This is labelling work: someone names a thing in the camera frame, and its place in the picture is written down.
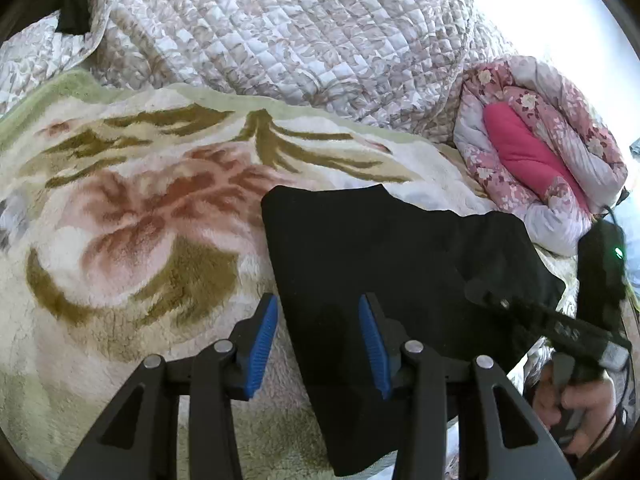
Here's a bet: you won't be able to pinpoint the pink floral folded quilt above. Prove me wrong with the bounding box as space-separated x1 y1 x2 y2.
454 55 628 257

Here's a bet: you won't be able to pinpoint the floral fleece blanket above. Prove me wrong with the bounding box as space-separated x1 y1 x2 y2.
1 70 492 479

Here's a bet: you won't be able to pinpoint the person right hand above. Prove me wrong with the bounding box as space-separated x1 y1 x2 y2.
533 361 616 458

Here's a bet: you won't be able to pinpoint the black camera box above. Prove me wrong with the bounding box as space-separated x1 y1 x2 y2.
576 220 626 333

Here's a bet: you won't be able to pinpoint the quilted beige floral comforter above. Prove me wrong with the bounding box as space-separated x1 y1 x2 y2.
1 0 511 142

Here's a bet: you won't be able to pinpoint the black pants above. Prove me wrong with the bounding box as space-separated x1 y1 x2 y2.
262 186 565 477

